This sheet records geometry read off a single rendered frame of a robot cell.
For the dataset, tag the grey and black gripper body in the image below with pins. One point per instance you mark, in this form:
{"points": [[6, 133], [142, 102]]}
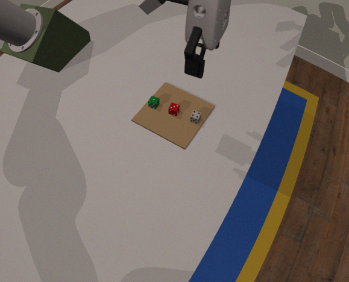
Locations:
{"points": [[211, 16]]}

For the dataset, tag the red die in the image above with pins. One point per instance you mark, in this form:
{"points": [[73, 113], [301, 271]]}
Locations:
{"points": [[174, 109]]}

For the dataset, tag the green die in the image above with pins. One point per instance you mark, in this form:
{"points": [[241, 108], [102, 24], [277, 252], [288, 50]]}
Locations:
{"points": [[153, 102]]}

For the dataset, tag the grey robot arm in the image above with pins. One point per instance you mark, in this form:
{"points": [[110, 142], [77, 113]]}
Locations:
{"points": [[21, 28]]}

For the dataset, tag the brown square mat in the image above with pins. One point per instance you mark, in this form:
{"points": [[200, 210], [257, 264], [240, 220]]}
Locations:
{"points": [[176, 129]]}

